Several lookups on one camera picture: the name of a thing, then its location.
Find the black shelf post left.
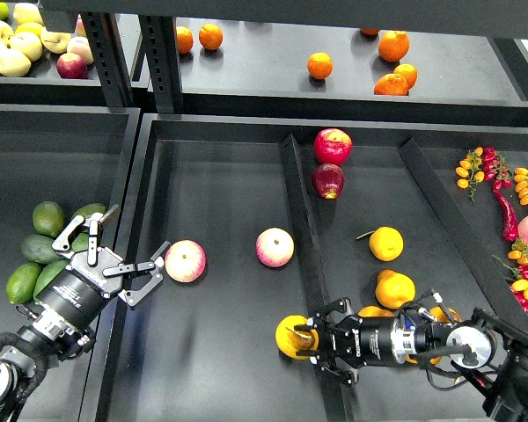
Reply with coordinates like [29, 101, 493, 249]
[80, 11, 134, 108]

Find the cherry tomato vine upper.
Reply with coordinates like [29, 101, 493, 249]
[455, 147, 512, 201]

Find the yellow pear brown tip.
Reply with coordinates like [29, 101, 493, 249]
[429, 306, 461, 324]

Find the cherry tomato cluster lower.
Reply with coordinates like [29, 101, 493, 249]
[493, 238, 528, 315]

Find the yellow pear lower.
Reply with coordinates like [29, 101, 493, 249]
[406, 354, 442, 365]

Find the pink apple centre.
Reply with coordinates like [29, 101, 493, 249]
[255, 228, 295, 268]

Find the orange on shelf far left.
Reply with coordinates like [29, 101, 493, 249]
[176, 25, 194, 55]

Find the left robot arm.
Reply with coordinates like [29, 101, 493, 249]
[0, 206, 170, 421]

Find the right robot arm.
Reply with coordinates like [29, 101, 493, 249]
[285, 291, 528, 421]

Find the black tray divider left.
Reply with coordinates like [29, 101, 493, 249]
[279, 134, 352, 421]

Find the dark red apple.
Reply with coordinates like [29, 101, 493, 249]
[312, 164, 345, 200]

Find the green avocado under gripper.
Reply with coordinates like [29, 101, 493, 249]
[71, 233, 89, 253]

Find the black tray divider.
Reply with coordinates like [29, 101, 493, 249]
[279, 134, 352, 421]
[400, 138, 528, 334]

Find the pale yellow pear middle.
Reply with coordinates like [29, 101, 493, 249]
[10, 32, 43, 62]

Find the light green avocado bottom left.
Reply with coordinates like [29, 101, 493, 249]
[5, 262, 42, 304]

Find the black shelf post right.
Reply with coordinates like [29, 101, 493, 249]
[138, 15, 185, 114]

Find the pink apple left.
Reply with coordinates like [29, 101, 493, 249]
[165, 239, 206, 283]

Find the green avocado top right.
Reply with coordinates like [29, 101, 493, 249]
[71, 202, 106, 219]

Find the red apple on shelf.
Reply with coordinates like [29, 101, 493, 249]
[56, 53, 89, 79]

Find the pale peach on shelf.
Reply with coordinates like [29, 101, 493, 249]
[67, 36, 94, 66]

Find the pale yellow apple with stem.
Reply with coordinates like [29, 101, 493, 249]
[40, 27, 72, 55]

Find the red chili pepper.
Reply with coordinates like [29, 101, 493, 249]
[493, 180, 518, 242]

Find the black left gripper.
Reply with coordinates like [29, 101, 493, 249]
[37, 204, 171, 329]

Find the green avocado top left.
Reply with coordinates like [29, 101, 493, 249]
[32, 201, 65, 238]

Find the bright red apple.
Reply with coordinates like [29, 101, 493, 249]
[313, 128, 353, 166]

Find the black shelf post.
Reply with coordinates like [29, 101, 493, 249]
[138, 15, 185, 114]
[80, 11, 134, 108]

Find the pink apple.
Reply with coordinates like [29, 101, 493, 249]
[165, 239, 206, 283]
[255, 228, 295, 268]

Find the pale yellow pear front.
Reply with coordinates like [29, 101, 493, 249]
[0, 49, 32, 77]

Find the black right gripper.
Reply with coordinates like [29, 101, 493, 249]
[293, 297, 399, 386]

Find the yellow lemon on shelf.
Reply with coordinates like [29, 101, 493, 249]
[15, 22, 44, 38]

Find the dark green avocado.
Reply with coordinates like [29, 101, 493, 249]
[21, 234, 65, 266]

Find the yellow pear left of pile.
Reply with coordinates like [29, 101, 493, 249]
[357, 305, 395, 317]

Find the black tray divider right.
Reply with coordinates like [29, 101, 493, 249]
[400, 138, 528, 334]

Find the green avocado bottom middle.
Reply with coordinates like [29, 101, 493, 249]
[33, 259, 69, 300]

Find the yellow pear with stem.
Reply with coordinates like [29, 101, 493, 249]
[275, 315, 319, 360]

